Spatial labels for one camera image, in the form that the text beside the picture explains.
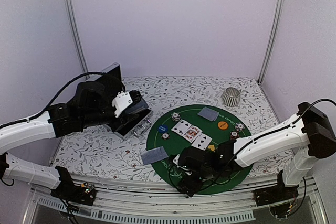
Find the three of spades card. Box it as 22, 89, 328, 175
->
191, 133, 212, 150

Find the king of diamonds card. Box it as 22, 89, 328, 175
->
183, 126, 202, 143

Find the red chip stack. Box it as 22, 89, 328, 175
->
230, 131, 240, 141

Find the orange big blind button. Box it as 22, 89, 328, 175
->
217, 121, 228, 130

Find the black white chip stack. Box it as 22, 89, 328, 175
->
171, 112, 181, 122

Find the blue playing card deck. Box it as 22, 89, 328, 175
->
125, 99, 149, 115

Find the four of clubs card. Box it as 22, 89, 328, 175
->
171, 119, 191, 135

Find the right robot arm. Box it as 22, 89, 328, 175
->
175, 102, 335, 202

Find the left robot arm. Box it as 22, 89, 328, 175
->
1, 81, 148, 200

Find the aluminium poker chip case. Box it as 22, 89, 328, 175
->
88, 75, 153, 140

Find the round green poker mat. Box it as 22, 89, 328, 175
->
146, 104, 243, 186

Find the blue small blind button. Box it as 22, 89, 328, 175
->
157, 125, 168, 134

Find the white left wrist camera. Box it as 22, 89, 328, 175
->
111, 92, 133, 118

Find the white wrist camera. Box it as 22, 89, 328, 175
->
111, 92, 133, 118
173, 154, 182, 168

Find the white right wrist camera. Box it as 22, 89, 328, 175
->
173, 154, 182, 168

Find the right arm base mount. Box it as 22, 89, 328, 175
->
253, 170, 299, 219

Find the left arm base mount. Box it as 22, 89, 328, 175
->
50, 166, 97, 206

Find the left aluminium corner post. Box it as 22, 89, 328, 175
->
64, 0, 88, 73

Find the aluminium corner post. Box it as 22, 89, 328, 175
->
257, 0, 285, 86
64, 0, 88, 73

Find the right aluminium corner post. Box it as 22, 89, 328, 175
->
257, 0, 285, 86

